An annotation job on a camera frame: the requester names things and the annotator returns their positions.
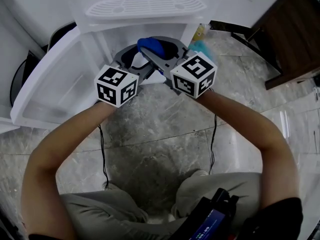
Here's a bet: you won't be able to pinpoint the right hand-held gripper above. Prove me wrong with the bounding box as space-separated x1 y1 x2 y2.
139 35 218 99

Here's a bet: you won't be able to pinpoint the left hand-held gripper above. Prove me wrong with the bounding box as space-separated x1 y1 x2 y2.
94 45 156 109

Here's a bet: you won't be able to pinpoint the blue cloth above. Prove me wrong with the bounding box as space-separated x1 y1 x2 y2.
136 37 167 60

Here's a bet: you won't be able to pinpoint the person's right forearm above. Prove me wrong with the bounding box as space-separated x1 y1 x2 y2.
198 90 301 211

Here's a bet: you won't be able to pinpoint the person's left forearm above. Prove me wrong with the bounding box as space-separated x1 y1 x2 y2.
21 100 118 238

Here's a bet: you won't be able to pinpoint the teal fluffy duster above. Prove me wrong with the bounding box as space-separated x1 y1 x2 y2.
187 40 216 62

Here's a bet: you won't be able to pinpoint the yellow plastic bottle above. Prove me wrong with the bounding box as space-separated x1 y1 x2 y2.
193 23 208 41

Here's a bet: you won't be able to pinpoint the white slotted drip tray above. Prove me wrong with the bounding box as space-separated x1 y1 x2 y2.
84 0 208 20

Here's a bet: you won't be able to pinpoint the black curved chair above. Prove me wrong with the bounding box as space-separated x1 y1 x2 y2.
9 21 78 107

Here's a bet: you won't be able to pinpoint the dark brown wooden table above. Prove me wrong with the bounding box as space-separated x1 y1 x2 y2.
209 0 320 90

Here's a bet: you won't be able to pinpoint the beige grey trousers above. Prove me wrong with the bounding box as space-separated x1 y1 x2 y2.
59 171 263 240

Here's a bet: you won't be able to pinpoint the black device with screen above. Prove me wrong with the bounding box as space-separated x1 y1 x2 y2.
172 187 241 240

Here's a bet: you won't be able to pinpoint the black shirt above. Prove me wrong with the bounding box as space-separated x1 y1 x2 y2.
28 197 305 240

